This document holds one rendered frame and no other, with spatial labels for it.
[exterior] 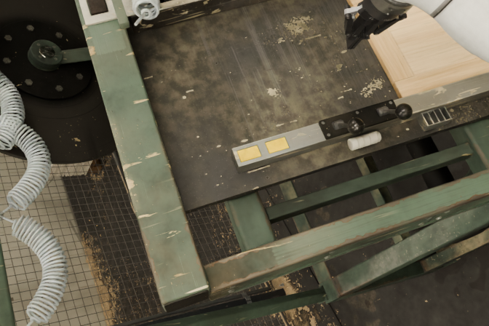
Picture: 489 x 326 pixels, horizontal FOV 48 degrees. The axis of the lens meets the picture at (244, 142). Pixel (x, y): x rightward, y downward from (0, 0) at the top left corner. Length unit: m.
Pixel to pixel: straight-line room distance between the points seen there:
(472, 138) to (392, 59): 0.29
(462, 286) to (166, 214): 2.05
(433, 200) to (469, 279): 1.65
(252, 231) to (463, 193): 0.49
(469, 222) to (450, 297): 1.10
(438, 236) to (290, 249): 0.93
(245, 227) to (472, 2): 0.70
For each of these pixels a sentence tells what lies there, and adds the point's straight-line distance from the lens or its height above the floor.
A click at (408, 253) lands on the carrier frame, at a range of 2.13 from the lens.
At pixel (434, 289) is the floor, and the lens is 3.07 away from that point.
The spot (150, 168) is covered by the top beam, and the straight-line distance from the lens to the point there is 1.21.
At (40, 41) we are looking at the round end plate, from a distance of 2.01.
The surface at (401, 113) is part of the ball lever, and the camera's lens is 1.28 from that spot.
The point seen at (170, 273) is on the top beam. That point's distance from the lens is 1.14.
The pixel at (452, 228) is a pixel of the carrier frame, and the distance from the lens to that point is 2.02.
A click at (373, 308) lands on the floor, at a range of 3.34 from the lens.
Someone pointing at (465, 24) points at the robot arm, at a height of 1.70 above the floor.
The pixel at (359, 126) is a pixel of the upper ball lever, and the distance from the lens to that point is 1.23.
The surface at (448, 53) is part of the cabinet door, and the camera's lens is 1.59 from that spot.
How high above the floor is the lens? 2.50
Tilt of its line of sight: 39 degrees down
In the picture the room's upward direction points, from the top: 92 degrees counter-clockwise
